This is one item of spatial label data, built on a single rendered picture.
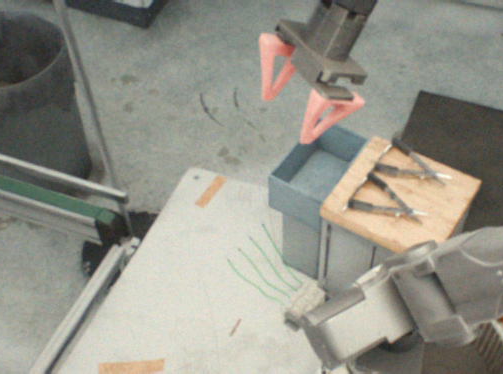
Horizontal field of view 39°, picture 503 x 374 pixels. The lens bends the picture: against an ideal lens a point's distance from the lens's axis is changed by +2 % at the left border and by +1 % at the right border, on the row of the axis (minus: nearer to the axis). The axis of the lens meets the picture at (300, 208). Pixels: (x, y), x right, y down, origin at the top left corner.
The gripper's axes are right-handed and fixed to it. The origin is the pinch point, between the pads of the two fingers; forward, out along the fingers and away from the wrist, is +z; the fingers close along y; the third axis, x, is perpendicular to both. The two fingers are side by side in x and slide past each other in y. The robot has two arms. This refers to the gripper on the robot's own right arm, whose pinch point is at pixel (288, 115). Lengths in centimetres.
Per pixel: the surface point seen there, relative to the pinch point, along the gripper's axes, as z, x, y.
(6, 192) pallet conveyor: 69, 4, -65
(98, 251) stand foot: 125, 56, -96
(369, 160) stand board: 15.7, 35.6, -10.4
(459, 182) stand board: 10.9, 44.0, 1.5
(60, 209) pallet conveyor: 65, 11, -55
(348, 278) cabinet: 36, 36, -1
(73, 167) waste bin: 112, 55, -125
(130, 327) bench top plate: 63, 10, -19
